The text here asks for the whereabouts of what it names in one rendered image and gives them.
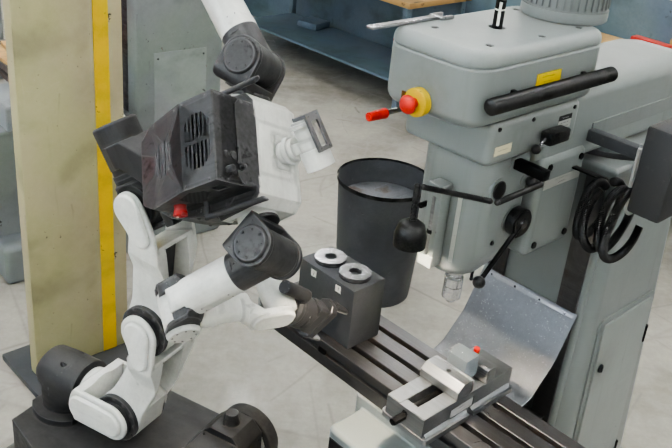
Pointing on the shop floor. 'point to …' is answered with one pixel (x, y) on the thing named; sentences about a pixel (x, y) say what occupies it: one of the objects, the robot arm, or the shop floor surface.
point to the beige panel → (66, 145)
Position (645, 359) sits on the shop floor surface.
